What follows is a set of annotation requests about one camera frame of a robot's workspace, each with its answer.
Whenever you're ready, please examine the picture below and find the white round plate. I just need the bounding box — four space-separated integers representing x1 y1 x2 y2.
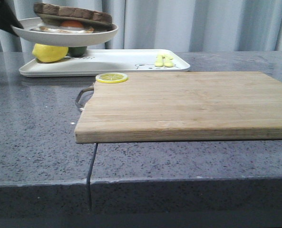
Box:
12 18 118 47

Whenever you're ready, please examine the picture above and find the bottom bread slice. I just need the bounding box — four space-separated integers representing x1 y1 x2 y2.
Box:
37 13 112 30

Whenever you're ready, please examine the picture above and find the light yellow plastic knife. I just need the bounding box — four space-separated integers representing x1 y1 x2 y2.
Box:
162 54 174 67

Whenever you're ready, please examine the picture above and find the fried egg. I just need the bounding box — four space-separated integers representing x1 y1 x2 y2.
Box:
31 20 94 34

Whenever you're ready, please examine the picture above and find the yellow lemon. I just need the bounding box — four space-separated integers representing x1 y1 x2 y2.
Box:
32 44 68 63

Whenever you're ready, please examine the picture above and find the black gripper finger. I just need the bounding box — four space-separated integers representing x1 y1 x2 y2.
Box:
0 0 23 37

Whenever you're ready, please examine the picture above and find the white rectangular tray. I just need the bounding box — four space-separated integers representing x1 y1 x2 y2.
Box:
19 49 190 77

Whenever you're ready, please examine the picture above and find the white bread slice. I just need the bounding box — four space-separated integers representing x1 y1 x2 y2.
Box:
33 2 112 25

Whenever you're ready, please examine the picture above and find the lemon slice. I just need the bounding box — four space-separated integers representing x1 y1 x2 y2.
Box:
96 72 128 84

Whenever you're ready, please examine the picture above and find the green lime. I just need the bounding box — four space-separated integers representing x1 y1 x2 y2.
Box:
68 46 87 57

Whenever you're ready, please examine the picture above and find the wooden cutting board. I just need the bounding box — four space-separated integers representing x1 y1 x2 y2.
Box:
75 71 282 143

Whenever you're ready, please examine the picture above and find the grey curtain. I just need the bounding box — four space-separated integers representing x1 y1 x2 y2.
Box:
0 0 282 53

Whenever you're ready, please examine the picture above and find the light yellow plastic fork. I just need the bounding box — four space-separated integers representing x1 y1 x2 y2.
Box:
155 54 164 67

